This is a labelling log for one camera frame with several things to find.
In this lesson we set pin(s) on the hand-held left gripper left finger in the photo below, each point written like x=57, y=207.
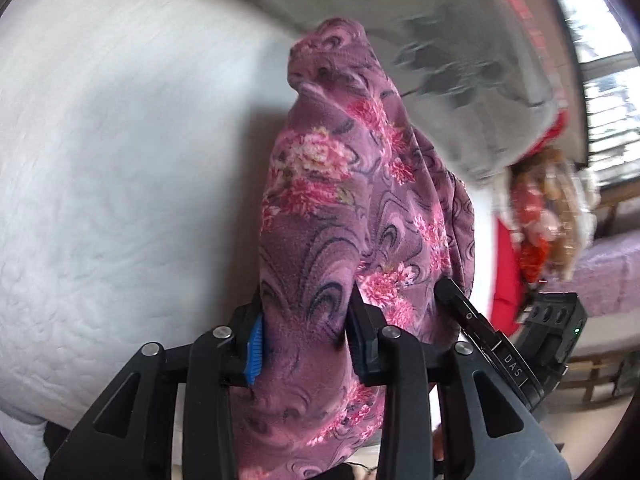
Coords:
x=255, y=355

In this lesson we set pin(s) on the plain red cloth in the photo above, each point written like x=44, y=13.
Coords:
x=507, y=280

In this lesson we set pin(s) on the purple bench cover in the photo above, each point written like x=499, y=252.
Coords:
x=612, y=270

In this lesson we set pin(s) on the window with blinds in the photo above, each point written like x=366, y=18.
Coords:
x=605, y=90

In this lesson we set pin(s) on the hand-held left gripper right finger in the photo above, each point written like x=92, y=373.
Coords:
x=361, y=355

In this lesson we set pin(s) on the purple floral fleece garment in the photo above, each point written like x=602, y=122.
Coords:
x=320, y=240

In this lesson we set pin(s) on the clear plastic bag of toys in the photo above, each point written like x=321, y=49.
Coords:
x=545, y=210

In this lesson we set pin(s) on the wooden bench with pink cover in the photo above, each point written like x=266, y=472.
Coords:
x=600, y=355

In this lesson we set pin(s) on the white quilted bedsheet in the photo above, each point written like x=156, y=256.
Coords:
x=125, y=185

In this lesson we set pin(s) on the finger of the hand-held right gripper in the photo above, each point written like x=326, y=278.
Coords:
x=460, y=312

